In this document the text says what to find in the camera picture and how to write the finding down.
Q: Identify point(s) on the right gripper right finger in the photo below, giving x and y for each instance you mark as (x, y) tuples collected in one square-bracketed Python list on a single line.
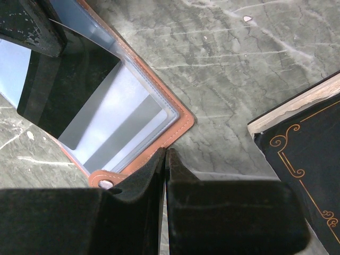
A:
[(231, 217)]

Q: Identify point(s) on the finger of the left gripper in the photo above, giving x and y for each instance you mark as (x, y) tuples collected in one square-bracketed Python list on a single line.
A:
[(32, 24)]

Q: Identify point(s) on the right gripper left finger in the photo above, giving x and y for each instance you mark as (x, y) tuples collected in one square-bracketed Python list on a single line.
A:
[(125, 219)]

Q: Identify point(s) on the pink leather card holder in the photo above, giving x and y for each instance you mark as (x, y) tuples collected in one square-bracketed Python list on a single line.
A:
[(81, 18)]

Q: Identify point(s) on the white silver VIP card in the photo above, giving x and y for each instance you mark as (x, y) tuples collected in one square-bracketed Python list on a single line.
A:
[(120, 119)]

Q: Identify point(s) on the black book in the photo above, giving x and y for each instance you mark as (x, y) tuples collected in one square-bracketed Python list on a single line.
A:
[(299, 139)]

